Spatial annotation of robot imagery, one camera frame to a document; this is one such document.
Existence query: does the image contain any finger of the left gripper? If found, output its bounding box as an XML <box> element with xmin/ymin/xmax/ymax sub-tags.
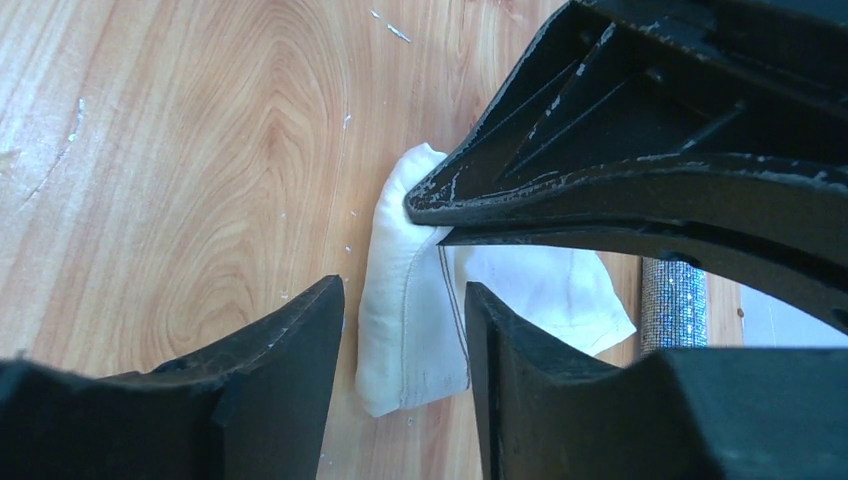
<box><xmin>404</xmin><ymin>1</ymin><xmax>847</xmax><ymax>226</ymax></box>
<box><xmin>439</xmin><ymin>197</ymin><xmax>847</xmax><ymax>332</ymax></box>

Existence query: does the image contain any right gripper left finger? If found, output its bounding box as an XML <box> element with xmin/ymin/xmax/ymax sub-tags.
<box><xmin>1</xmin><ymin>275</ymin><xmax>345</xmax><ymax>479</ymax></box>

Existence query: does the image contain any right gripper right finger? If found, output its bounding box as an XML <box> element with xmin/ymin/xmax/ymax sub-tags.
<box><xmin>465</xmin><ymin>282</ymin><xmax>847</xmax><ymax>479</ymax></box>

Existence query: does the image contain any cream boxer underwear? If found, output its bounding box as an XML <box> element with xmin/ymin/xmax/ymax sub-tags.
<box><xmin>355</xmin><ymin>143</ymin><xmax>636</xmax><ymax>418</ymax></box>

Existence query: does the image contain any rhinestone silver microphone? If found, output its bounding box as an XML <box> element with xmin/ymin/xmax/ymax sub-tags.
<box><xmin>639</xmin><ymin>258</ymin><xmax>708</xmax><ymax>356</ymax></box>

